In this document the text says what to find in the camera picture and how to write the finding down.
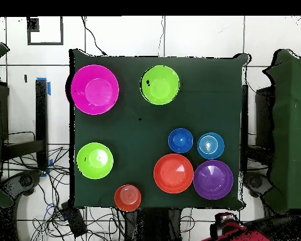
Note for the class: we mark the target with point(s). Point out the purple bowl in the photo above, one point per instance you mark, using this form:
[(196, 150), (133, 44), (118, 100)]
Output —
[(213, 180)]

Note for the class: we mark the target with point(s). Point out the large orange bowl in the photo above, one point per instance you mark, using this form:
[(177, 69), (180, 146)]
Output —
[(173, 174)]

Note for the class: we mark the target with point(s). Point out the small dark blue bowl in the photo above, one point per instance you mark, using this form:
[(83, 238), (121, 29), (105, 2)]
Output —
[(180, 140)]

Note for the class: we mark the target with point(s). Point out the small translucent orange bowl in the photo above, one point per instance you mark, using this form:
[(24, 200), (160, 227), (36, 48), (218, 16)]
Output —
[(127, 198)]

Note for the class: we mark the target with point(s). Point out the large green bowl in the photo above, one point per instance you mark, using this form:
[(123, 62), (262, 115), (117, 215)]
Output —
[(94, 160), (160, 85)]

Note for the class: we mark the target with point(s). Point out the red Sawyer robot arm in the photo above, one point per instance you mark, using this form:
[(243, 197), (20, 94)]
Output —
[(240, 234)]

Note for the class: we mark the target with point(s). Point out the black office chair base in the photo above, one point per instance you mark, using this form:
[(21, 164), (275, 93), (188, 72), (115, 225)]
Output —
[(255, 182), (25, 180)]

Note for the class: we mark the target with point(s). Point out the light blue translucent bowl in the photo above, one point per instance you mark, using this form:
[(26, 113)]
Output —
[(210, 146)]

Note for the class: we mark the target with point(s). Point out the dark green table cloth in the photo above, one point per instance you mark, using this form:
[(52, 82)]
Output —
[(130, 130)]

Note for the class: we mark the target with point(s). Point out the black floor box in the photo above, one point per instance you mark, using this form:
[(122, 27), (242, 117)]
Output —
[(74, 218)]

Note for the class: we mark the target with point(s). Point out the large pink bowl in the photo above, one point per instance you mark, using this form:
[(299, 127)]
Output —
[(95, 90)]

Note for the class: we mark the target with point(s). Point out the blue tape strip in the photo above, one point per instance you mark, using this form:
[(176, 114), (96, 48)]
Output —
[(49, 87)]

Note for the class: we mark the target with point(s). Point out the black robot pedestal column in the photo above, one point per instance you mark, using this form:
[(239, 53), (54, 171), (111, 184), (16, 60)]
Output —
[(153, 226)]

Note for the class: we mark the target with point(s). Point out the black floor frame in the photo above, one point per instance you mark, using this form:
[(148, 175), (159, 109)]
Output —
[(32, 25)]

